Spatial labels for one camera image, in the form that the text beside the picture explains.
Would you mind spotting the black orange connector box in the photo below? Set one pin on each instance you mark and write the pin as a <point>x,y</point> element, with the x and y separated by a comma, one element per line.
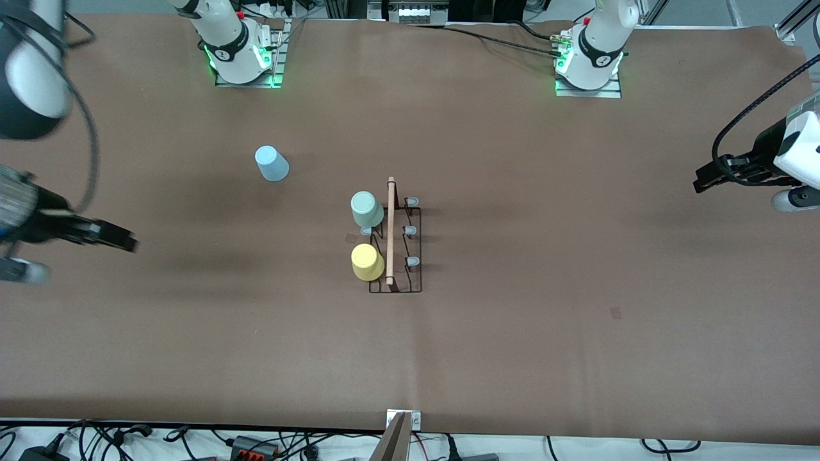
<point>253,446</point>

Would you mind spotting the black plug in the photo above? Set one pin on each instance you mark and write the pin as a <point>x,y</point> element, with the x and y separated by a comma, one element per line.
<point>451,448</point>

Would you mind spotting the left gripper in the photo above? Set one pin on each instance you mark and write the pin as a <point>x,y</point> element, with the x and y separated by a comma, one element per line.
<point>758,155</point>

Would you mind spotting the yellow plastic cup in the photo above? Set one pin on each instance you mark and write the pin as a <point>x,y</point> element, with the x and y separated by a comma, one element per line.
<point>367,262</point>

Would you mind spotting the black power adapter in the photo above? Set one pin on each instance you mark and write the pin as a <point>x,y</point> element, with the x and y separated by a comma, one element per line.
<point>41,453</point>

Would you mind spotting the pale green plastic cup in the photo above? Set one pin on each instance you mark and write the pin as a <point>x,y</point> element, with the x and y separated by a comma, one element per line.
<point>366,208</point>

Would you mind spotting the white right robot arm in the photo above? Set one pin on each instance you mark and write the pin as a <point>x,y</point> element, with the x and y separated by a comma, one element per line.
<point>224,38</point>

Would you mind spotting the brown table cover sheet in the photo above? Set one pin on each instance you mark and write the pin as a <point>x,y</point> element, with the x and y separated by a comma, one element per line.
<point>512,352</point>

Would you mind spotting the silver socket strip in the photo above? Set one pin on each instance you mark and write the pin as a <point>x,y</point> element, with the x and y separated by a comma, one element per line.
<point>416,11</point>

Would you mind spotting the white power strip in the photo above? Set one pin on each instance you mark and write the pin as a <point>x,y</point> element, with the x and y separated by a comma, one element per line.
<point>275,8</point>

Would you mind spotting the light blue plastic cup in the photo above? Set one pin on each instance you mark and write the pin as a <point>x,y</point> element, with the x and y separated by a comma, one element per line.
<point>273,164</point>

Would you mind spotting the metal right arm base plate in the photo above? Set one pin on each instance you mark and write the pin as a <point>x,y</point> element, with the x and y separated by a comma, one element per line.
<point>277,57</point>

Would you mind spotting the small metal bracket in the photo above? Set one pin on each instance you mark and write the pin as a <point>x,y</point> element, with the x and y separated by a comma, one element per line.
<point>415,419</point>

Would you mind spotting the aluminium profile bar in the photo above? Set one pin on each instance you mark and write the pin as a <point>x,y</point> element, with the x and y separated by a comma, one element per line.
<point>794,22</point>

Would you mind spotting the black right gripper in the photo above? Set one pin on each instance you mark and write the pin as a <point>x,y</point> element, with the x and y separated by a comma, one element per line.
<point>46,225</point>

